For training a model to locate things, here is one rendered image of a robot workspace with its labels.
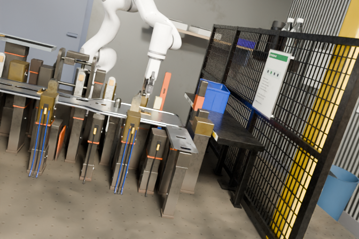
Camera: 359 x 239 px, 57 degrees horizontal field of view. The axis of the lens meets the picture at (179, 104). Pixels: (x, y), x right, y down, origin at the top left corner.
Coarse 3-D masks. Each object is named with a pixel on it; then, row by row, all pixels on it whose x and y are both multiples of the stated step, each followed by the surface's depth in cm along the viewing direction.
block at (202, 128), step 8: (200, 120) 152; (208, 120) 156; (192, 128) 156; (200, 128) 150; (208, 128) 151; (192, 136) 154; (200, 136) 152; (208, 136) 152; (200, 144) 153; (192, 152) 153; (200, 152) 154; (192, 160) 154; (200, 160) 155; (192, 168) 155; (184, 176) 156; (192, 176) 156; (184, 184) 157; (192, 184) 158; (184, 192) 158; (192, 192) 158
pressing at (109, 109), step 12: (0, 84) 146; (12, 84) 151; (24, 84) 156; (24, 96) 142; (36, 96) 144; (72, 96) 157; (84, 108) 147; (96, 108) 148; (108, 108) 153; (120, 108) 159; (144, 108) 170; (144, 120) 151; (156, 120) 155; (168, 120) 161; (180, 120) 167
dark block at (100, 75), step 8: (96, 72) 171; (104, 72) 172; (96, 80) 172; (96, 88) 174; (96, 96) 175; (88, 112) 176; (88, 120) 178; (88, 128) 179; (88, 136) 180; (88, 144) 181
